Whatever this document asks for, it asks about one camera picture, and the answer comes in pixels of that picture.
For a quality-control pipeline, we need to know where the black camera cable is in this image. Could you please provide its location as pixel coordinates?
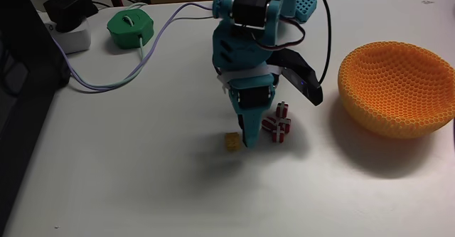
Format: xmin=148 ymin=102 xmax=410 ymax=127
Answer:
xmin=314 ymin=0 xmax=333 ymax=85

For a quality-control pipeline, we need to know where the large black object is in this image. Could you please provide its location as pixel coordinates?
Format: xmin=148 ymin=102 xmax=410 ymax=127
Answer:
xmin=0 ymin=0 xmax=72 ymax=233

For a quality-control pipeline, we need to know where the yellow brick cube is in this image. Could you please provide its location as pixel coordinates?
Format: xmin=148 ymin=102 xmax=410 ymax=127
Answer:
xmin=225 ymin=132 xmax=242 ymax=152

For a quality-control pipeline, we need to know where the purple cable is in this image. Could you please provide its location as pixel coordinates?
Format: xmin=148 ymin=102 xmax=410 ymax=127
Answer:
xmin=52 ymin=1 xmax=215 ymax=93

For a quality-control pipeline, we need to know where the pale green cable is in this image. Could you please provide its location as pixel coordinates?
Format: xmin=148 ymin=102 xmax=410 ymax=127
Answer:
xmin=101 ymin=1 xmax=149 ymax=90

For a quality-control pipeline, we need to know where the green hexagonal box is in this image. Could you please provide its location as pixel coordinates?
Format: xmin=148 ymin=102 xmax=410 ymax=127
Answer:
xmin=107 ymin=8 xmax=155 ymax=50

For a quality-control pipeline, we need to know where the black power adapter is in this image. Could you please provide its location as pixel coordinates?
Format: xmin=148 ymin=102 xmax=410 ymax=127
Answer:
xmin=43 ymin=0 xmax=100 ymax=33

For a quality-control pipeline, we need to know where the white power strip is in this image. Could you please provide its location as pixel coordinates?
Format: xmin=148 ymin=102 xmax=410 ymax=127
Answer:
xmin=41 ymin=16 xmax=92 ymax=55

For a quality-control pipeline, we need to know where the black camera box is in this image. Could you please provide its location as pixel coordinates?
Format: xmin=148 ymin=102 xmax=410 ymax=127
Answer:
xmin=274 ymin=47 xmax=324 ymax=107

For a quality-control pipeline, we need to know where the red white striped cube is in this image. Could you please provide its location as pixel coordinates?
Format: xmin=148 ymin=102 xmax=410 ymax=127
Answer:
xmin=261 ymin=115 xmax=278 ymax=132
xmin=275 ymin=101 xmax=289 ymax=120
xmin=272 ymin=127 xmax=285 ymax=144
xmin=279 ymin=117 xmax=292 ymax=135

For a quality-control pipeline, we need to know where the yellow honeycomb basket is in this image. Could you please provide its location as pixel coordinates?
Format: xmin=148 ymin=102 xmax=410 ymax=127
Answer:
xmin=337 ymin=40 xmax=455 ymax=140

